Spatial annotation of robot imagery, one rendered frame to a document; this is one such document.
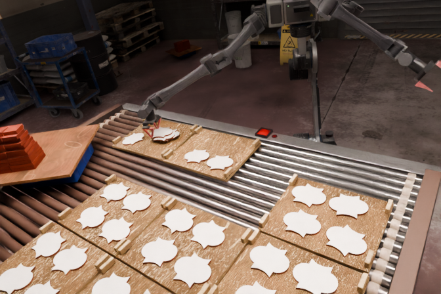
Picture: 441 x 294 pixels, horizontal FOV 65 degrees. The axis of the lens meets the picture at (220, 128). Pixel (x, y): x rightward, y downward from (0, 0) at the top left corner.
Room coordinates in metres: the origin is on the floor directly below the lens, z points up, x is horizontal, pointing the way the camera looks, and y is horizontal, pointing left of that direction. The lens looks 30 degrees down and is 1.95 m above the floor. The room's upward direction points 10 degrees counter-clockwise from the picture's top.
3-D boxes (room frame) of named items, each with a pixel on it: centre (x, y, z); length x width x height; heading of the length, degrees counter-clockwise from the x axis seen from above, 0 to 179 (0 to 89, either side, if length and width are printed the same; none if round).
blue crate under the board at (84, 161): (1.68, 0.93, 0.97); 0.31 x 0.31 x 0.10; 86
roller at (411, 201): (1.60, 0.04, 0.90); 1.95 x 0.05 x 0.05; 50
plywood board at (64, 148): (1.69, 0.99, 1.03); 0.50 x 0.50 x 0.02; 86
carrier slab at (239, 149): (1.56, 0.06, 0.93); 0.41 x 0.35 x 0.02; 50
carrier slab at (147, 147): (1.83, 0.39, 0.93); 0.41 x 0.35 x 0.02; 52
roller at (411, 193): (1.64, 0.01, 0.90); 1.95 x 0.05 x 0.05; 50
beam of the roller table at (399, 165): (1.77, -0.10, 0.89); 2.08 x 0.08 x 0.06; 50
